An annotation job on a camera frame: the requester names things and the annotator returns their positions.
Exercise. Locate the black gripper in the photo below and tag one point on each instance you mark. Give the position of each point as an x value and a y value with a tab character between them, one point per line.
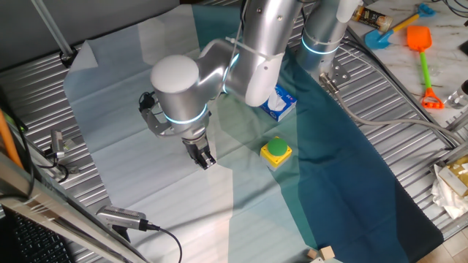
195	146

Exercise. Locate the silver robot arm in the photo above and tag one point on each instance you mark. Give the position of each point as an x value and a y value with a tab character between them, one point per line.
263	29

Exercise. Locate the yellow box green push button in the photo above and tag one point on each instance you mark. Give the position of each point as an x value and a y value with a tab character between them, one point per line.
276	146

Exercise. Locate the blue green patterned tablecloth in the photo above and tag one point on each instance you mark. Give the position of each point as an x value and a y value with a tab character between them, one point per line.
164	182

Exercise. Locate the blue tissue box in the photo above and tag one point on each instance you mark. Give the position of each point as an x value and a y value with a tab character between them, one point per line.
285	107

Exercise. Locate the small wooden cube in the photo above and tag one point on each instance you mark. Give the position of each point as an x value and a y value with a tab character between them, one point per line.
312	253

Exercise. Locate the black clamp tool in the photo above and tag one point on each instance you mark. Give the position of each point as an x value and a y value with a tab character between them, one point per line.
57	142

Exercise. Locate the large wooden cube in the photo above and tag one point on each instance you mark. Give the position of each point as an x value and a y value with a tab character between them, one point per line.
326	252

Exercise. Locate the grey corrugated conduit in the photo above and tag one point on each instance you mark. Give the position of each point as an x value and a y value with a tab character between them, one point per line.
365	118

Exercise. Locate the black keyboard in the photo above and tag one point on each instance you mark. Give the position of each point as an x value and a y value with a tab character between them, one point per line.
36	244

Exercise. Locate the orange rod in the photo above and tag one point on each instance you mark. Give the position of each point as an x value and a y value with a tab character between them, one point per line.
7	139

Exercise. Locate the grey metal pole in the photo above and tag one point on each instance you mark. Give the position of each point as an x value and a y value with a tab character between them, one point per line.
51	29

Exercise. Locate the brown label bottle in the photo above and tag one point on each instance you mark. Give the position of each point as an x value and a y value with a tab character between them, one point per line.
373	18

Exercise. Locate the crumpled white paper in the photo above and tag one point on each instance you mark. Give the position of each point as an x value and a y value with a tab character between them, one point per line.
448	199

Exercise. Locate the tan cardboard box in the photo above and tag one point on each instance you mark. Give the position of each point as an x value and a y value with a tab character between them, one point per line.
457	175

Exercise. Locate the clear glass bottle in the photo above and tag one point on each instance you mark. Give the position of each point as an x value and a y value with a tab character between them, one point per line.
457	99

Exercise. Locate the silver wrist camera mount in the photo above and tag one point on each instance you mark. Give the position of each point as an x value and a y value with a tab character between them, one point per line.
153	126

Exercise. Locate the aluminium frame bar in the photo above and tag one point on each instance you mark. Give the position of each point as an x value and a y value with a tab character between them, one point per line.
55	215

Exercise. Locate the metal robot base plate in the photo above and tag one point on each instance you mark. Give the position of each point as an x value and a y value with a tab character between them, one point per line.
340	73

